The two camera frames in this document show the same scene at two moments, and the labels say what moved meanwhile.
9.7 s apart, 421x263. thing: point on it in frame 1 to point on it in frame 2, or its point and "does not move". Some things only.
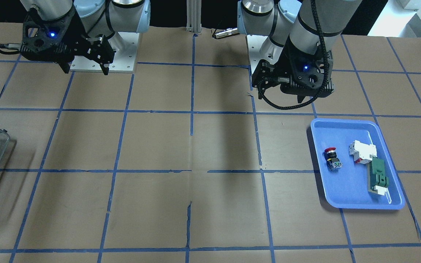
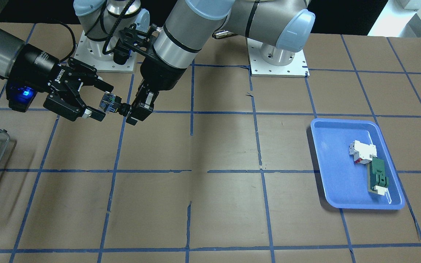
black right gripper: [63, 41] to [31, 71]
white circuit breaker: [363, 153] does not move
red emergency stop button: [333, 163] to [109, 103]
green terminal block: [377, 182] does not move
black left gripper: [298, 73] to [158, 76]
